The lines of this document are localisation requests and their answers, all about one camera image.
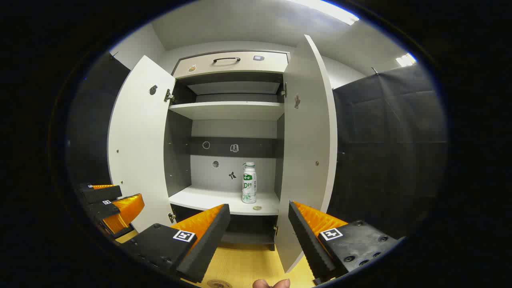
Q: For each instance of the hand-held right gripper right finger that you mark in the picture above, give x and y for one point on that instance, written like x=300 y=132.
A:
x=306 y=244

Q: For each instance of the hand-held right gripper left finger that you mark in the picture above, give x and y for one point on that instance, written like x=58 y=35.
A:
x=212 y=240

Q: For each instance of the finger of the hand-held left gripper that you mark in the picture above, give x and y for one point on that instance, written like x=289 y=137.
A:
x=102 y=194
x=102 y=208

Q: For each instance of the white cabinet door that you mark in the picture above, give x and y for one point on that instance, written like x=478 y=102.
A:
x=140 y=140
x=308 y=140

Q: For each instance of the white bottle with green label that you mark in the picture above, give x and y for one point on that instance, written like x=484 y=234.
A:
x=249 y=184

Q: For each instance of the white cabinet shelf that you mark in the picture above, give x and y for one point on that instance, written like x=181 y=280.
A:
x=228 y=110
x=216 y=200

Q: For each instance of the metal door hinge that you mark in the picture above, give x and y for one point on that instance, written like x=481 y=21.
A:
x=172 y=217
x=168 y=96

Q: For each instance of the grey cabinet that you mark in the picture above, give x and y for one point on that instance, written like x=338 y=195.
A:
x=178 y=152

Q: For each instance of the beige cabinet drawer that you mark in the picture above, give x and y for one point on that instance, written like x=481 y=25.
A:
x=240 y=68

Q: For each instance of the small ceiling light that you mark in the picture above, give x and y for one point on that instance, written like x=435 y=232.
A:
x=406 y=60

